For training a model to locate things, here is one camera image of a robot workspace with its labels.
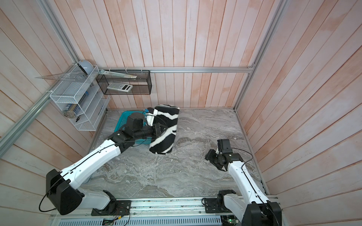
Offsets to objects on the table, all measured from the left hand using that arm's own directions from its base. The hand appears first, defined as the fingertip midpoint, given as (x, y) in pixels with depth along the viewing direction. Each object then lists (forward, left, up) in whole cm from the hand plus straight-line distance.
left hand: (166, 129), depth 74 cm
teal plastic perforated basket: (+20, +34, -18) cm, 44 cm away
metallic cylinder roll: (+8, +53, +4) cm, 54 cm away
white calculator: (+38, +35, 0) cm, 52 cm away
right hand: (-6, -25, -19) cm, 32 cm away
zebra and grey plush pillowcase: (+3, -1, +8) cm, 8 cm away
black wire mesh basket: (+46, +22, -5) cm, 51 cm away
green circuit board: (-38, -33, -26) cm, 56 cm away
